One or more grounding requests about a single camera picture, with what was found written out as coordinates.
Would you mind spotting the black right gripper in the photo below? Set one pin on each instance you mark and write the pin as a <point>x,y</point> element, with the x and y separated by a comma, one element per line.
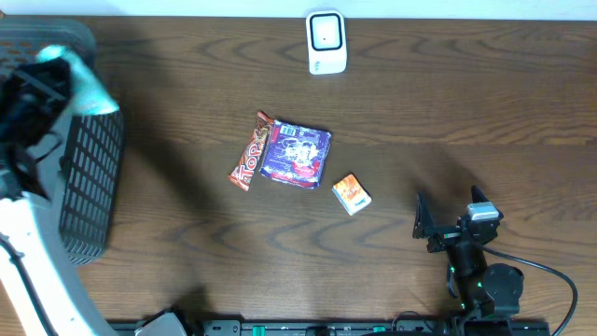
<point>424,227</point>

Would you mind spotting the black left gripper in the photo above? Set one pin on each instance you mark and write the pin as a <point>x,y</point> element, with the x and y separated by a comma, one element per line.
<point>21,108</point>

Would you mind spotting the teal snack packet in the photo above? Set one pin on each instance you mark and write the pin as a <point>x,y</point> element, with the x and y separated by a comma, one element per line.
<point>89,97</point>

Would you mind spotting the small orange white box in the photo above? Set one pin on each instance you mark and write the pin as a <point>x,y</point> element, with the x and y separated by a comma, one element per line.
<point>351,195</point>

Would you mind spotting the purple snack packet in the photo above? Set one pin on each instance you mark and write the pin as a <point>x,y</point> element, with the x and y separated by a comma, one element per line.
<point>295,155</point>

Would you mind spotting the orange chocolate bar wrapper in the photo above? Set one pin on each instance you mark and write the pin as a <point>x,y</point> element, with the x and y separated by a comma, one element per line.
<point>244,171</point>

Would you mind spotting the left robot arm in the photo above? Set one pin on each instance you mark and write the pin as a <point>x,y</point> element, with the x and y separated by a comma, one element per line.
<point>43,285</point>

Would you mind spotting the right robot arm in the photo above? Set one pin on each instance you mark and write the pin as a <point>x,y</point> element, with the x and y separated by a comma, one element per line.
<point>489,294</point>

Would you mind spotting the white barcode scanner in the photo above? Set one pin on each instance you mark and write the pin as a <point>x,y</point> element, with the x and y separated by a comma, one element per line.
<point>326,42</point>

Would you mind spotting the grey plastic mesh basket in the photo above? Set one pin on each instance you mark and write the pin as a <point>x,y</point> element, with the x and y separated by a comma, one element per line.
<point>81,158</point>

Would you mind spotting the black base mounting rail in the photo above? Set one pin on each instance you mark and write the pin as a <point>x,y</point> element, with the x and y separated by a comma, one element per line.
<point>403,326</point>

